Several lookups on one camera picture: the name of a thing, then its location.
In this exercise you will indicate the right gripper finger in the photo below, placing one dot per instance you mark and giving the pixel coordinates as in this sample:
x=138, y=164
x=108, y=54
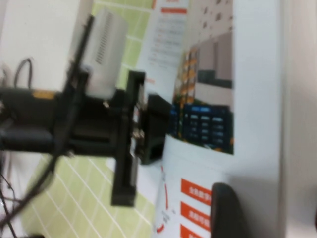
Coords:
x=226, y=213

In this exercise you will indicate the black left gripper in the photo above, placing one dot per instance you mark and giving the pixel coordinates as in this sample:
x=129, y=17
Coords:
x=99, y=129

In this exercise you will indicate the white product brochure book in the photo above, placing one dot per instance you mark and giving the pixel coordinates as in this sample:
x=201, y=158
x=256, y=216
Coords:
x=260, y=74

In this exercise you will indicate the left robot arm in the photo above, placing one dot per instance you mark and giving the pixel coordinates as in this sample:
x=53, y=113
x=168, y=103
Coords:
x=24, y=129

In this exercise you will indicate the green checked tablecloth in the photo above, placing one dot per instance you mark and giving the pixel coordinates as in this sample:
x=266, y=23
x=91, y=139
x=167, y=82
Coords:
x=74, y=193

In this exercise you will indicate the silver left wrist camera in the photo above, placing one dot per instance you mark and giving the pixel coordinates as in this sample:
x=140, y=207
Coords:
x=106, y=49

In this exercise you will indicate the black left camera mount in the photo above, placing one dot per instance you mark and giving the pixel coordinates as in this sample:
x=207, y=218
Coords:
x=74, y=81

